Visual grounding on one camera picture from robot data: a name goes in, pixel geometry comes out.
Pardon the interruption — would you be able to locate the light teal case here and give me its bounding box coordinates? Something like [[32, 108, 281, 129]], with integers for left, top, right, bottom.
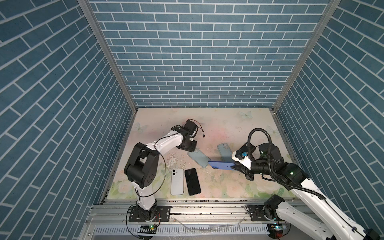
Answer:
[[187, 148, 211, 168], [217, 143, 233, 163]]

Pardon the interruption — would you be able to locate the blue phone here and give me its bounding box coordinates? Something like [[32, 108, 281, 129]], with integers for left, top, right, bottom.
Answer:
[[208, 161, 235, 171]]

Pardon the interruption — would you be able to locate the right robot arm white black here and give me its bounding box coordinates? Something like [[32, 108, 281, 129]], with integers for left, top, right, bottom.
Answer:
[[231, 143, 380, 240]]

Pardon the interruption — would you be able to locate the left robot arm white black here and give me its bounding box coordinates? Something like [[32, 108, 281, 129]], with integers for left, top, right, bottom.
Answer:
[[124, 128, 199, 211]]

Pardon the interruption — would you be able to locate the white phone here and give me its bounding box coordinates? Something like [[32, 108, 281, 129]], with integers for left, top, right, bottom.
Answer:
[[171, 169, 184, 196]]

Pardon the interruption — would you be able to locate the black phone screen up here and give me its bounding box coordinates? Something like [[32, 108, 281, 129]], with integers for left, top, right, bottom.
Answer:
[[185, 168, 201, 196]]

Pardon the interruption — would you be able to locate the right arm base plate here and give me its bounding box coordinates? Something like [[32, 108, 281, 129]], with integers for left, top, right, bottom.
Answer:
[[245, 205, 268, 222]]

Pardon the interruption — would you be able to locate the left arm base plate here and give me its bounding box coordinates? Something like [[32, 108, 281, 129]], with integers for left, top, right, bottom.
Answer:
[[128, 205, 171, 223]]

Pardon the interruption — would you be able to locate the aluminium front rail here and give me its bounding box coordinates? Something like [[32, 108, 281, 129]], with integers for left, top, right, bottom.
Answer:
[[86, 199, 264, 225]]

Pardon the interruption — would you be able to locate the white slotted cable duct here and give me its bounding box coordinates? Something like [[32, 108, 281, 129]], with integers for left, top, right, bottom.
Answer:
[[94, 224, 270, 237]]

